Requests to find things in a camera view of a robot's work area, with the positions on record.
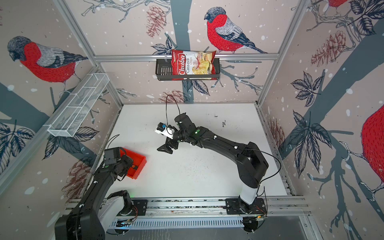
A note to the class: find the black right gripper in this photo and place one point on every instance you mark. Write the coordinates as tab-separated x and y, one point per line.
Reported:
166	149

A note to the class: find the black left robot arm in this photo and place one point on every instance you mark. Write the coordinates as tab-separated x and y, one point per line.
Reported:
83	223

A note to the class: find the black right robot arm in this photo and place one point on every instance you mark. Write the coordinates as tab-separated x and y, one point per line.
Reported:
251	163

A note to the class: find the red plastic bin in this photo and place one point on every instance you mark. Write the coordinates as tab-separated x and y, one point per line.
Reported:
139	161

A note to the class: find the red cassava chips bag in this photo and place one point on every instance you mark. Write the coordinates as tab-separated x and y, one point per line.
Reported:
194	63

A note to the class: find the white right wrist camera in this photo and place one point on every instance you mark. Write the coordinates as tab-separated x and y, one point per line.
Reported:
165	130

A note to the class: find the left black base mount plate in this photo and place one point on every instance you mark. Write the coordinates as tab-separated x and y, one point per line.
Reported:
135	208

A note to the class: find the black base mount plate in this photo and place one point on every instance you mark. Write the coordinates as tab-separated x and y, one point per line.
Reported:
135	208
244	205

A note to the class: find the black wire wall basket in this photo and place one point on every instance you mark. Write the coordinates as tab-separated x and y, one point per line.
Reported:
164	71

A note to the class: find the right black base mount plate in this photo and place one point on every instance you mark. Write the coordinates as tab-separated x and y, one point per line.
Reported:
244	205

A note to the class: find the white mesh wall shelf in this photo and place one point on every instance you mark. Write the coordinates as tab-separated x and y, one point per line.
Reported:
81	101

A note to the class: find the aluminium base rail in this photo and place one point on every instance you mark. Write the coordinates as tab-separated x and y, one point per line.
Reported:
219	207

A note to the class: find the aluminium corner frame post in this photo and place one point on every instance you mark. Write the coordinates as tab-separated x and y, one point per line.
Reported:
81	38

